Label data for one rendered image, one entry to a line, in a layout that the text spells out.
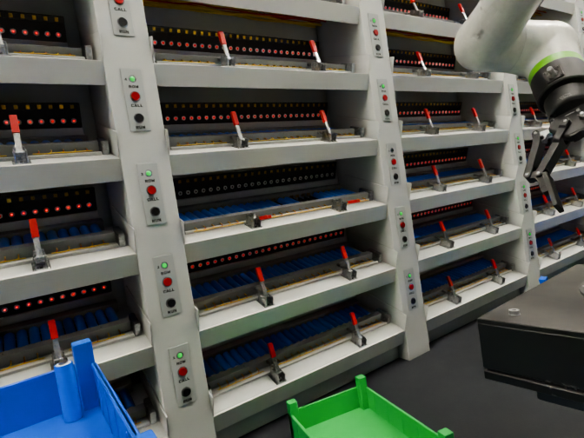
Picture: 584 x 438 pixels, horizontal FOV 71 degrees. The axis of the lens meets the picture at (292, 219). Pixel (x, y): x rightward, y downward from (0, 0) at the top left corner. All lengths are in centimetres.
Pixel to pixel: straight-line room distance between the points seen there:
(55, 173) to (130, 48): 29
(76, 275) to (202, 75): 48
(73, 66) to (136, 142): 17
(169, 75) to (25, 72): 26
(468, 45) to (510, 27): 8
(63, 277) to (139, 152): 27
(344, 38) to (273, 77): 36
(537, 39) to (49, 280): 100
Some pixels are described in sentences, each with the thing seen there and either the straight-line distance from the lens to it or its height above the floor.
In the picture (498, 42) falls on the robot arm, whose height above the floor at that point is 75.
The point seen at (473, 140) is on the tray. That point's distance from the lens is 159.
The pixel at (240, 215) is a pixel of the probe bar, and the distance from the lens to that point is 98.
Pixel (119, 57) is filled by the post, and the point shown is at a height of 85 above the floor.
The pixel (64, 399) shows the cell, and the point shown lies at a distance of 54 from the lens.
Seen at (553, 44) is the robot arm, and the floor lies 73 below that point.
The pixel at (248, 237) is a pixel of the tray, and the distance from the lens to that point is 95.
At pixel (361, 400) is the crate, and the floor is 3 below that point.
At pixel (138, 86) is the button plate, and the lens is 91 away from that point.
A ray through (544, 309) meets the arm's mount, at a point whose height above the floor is 35.
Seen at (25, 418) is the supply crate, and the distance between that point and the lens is 58.
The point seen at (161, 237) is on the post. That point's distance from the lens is 87.
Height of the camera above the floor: 53
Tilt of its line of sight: 3 degrees down
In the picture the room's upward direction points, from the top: 9 degrees counter-clockwise
